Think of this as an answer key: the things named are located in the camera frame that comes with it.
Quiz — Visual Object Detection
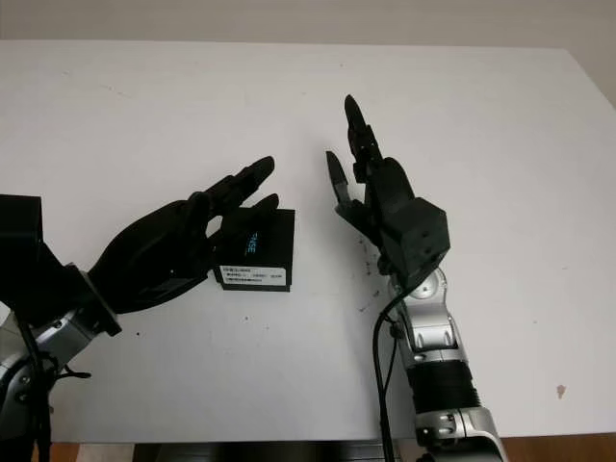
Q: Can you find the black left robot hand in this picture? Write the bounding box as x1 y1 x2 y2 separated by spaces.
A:
89 155 281 317

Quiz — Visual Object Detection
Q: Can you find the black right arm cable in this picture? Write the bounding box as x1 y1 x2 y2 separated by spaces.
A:
372 288 410 462

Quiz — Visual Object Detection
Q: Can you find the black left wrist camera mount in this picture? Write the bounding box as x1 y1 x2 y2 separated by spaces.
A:
0 194 122 338

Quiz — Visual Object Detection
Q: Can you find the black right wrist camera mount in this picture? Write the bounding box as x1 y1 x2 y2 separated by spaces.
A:
379 195 452 290

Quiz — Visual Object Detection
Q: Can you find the dark robot torso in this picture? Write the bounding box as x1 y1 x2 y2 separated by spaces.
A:
134 440 415 462

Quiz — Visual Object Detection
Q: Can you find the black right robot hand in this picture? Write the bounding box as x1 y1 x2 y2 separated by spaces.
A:
325 94 420 276

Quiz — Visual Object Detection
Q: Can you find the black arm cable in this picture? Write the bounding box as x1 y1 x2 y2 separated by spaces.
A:
372 288 410 462
13 307 92 462

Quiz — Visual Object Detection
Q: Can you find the black printed box lid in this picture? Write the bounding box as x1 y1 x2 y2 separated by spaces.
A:
211 207 296 290

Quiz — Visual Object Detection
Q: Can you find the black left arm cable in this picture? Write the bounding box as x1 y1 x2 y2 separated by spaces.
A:
13 307 92 462

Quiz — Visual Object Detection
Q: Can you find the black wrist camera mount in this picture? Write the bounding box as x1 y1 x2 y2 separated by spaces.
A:
379 195 452 290
0 194 122 338

